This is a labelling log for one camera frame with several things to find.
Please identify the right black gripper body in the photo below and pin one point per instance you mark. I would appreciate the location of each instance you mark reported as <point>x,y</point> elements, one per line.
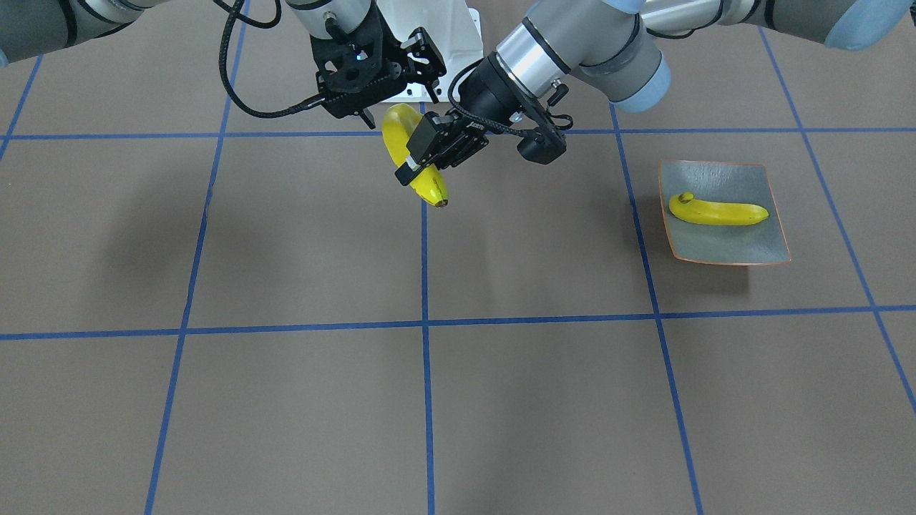
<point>420,59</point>

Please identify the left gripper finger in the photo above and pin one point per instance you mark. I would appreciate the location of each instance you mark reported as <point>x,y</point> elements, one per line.
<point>409,171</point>
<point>433,139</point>

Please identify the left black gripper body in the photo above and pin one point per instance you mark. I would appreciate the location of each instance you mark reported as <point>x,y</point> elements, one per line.
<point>486,91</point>

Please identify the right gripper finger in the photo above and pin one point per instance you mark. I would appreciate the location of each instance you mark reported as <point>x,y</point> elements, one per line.
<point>365,114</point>
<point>424,64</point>

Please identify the yellow banana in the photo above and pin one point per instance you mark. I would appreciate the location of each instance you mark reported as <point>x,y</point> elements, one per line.
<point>688,208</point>
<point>398,125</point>

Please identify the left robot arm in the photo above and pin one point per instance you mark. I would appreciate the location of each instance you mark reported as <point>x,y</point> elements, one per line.
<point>611,46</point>

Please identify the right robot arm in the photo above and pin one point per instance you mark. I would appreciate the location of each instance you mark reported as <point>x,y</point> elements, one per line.
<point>33,28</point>

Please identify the grey square plate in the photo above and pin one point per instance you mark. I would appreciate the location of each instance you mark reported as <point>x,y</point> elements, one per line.
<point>754,245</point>

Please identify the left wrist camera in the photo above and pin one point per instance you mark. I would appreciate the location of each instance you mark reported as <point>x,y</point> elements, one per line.
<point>546,142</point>

